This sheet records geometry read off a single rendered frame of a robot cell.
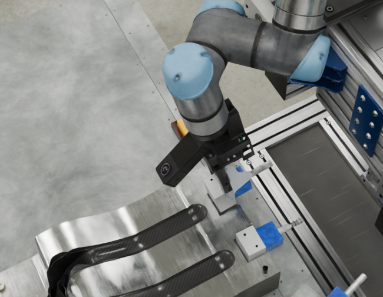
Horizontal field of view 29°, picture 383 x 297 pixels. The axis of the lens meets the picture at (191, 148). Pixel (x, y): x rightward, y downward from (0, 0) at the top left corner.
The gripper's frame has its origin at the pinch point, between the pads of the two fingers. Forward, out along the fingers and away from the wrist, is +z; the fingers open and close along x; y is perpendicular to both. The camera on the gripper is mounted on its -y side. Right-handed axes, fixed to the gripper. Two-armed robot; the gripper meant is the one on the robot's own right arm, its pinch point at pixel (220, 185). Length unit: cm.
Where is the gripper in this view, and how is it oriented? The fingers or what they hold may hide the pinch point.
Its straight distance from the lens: 138.1
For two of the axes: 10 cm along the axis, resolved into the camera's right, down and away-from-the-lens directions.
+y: 8.7, -4.9, 0.7
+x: -4.4, -6.9, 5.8
